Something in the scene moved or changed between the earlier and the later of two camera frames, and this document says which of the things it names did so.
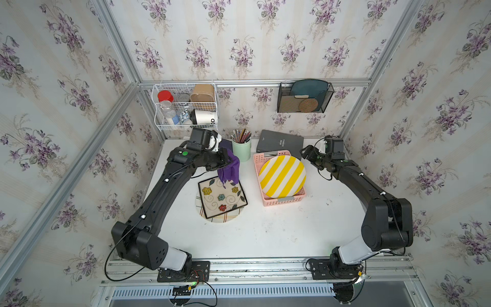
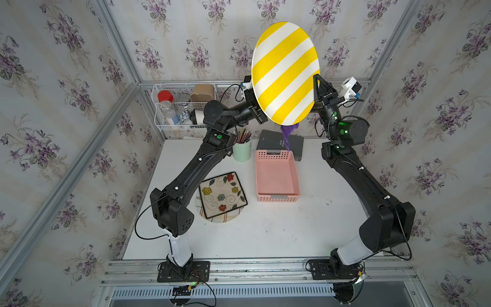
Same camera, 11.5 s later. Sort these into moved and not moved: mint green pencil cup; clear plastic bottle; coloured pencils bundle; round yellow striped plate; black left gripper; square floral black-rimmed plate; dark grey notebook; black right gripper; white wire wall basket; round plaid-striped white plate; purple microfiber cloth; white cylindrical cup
Moved: black right gripper; purple microfiber cloth; round yellow striped plate; black left gripper
Not moved: square floral black-rimmed plate; coloured pencils bundle; white wire wall basket; dark grey notebook; mint green pencil cup; clear plastic bottle; round plaid-striped white plate; white cylindrical cup
